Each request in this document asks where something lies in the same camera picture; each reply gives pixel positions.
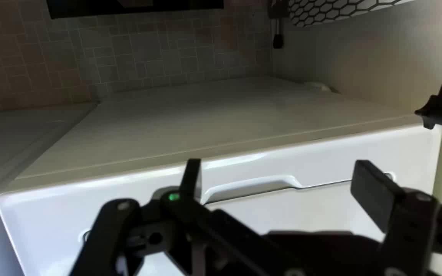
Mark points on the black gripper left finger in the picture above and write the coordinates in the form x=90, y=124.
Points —
x=113, y=231

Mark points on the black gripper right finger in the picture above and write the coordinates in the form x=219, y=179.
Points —
x=410, y=231

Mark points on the white top-load washing machine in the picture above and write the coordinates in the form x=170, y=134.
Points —
x=221, y=128

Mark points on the hexagon patterned board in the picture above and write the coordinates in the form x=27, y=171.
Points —
x=333, y=10

